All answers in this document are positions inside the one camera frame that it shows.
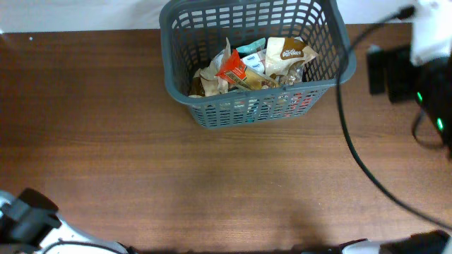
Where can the orange spaghetti packet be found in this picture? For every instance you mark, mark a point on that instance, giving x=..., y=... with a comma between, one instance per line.
x=236, y=72

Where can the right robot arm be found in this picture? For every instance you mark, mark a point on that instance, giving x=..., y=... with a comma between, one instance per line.
x=430, y=53

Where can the grey plastic basket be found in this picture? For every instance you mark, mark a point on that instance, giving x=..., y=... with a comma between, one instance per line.
x=193, y=32

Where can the beige flour bag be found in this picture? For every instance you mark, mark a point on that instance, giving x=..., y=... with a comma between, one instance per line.
x=205, y=82

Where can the beige nut bag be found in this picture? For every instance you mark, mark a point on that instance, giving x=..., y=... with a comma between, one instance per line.
x=286, y=58

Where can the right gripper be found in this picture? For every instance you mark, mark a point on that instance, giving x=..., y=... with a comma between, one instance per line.
x=376, y=73

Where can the white tissue pack row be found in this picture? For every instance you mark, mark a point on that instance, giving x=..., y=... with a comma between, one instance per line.
x=256, y=61

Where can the teal wet wipes pack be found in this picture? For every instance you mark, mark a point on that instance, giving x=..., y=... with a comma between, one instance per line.
x=253, y=47

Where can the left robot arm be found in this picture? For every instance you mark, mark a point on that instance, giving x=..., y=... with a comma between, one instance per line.
x=31, y=223

